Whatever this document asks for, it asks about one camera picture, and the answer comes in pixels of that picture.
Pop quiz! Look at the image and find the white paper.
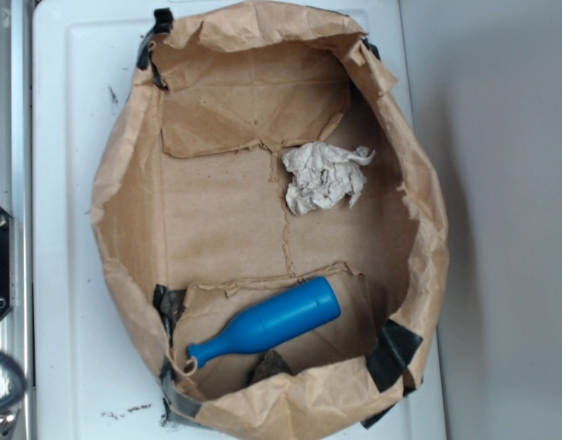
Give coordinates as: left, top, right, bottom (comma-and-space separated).
281, 141, 376, 215

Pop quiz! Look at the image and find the brown paper bag tray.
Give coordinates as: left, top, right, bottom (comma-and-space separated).
91, 1, 448, 439

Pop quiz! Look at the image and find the blue plastic bottle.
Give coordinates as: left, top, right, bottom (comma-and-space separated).
187, 277, 341, 369

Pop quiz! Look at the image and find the black tape strip lower left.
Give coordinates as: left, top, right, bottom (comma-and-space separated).
152, 284, 202, 426

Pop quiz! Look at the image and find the black tape strip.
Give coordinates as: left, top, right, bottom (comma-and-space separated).
136, 7, 174, 90
152, 284, 202, 426
366, 319, 423, 391

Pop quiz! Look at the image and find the dark rock piece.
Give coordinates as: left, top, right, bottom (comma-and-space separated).
248, 349, 292, 385

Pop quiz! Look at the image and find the black tape strip right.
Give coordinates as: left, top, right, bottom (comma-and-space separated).
366, 319, 423, 391

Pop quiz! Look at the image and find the black tape strip upper left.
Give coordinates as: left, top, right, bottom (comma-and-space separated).
136, 7, 174, 90

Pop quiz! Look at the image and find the aluminium frame rail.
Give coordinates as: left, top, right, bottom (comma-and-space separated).
0, 1, 35, 439

